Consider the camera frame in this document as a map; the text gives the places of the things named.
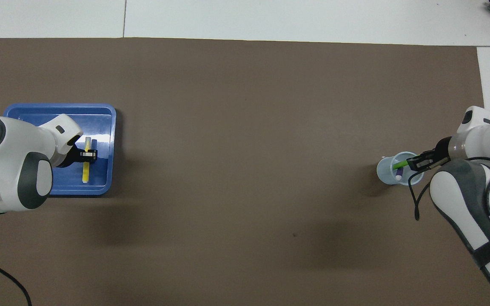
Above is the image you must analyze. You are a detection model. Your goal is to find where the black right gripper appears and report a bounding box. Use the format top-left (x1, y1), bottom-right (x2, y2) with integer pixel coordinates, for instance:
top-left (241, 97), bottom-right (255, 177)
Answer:
top-left (407, 137), bottom-right (453, 172)

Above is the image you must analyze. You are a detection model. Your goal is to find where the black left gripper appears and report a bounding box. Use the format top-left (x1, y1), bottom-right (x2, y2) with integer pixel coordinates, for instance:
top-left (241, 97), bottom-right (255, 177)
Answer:
top-left (54, 145), bottom-right (98, 168)

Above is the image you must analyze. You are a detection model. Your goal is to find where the yellow highlighter pen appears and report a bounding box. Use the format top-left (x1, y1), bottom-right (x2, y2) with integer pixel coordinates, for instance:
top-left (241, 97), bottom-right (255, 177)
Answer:
top-left (83, 137), bottom-right (92, 184)

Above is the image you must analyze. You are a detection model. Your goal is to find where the blue plastic tray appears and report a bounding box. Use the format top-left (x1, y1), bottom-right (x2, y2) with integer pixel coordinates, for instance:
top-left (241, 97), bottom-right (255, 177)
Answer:
top-left (0, 103), bottom-right (117, 196)

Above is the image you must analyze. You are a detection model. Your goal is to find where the translucent plastic pen cup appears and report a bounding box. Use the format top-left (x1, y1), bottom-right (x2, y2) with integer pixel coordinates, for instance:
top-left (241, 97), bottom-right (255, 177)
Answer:
top-left (376, 151), bottom-right (425, 187)

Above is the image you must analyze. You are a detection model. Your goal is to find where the brown table mat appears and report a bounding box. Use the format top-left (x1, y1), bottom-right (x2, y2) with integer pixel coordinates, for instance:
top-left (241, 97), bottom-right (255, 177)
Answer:
top-left (0, 37), bottom-right (490, 306)

